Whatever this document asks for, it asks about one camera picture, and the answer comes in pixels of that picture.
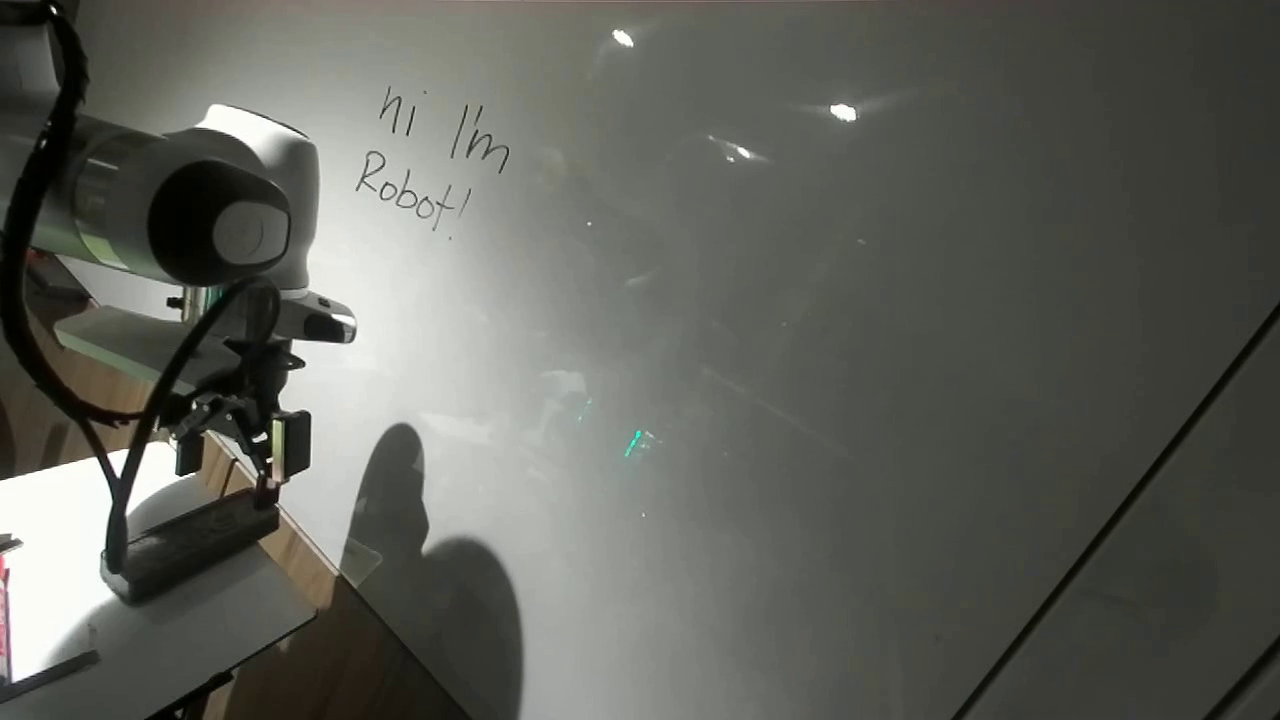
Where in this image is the red object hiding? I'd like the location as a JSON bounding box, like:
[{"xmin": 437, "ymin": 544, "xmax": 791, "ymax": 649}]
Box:
[{"xmin": 0, "ymin": 552, "xmax": 15, "ymax": 691}]

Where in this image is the dark grey board eraser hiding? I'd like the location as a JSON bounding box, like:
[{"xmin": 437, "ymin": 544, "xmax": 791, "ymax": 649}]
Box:
[{"xmin": 94, "ymin": 491, "xmax": 288, "ymax": 606}]

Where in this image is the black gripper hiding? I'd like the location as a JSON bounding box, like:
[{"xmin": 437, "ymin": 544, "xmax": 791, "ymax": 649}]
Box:
[{"xmin": 173, "ymin": 340, "xmax": 302, "ymax": 532}]

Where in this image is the white side table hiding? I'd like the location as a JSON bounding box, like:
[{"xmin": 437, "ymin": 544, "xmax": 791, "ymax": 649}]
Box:
[{"xmin": 0, "ymin": 443, "xmax": 320, "ymax": 720}]

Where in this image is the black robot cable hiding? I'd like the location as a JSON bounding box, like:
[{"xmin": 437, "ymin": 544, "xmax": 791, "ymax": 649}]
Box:
[{"xmin": 0, "ymin": 0, "xmax": 293, "ymax": 575}]

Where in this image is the grey adjacent board panel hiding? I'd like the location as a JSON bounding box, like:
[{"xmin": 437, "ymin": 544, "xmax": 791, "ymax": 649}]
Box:
[{"xmin": 956, "ymin": 313, "xmax": 1280, "ymax": 720}]

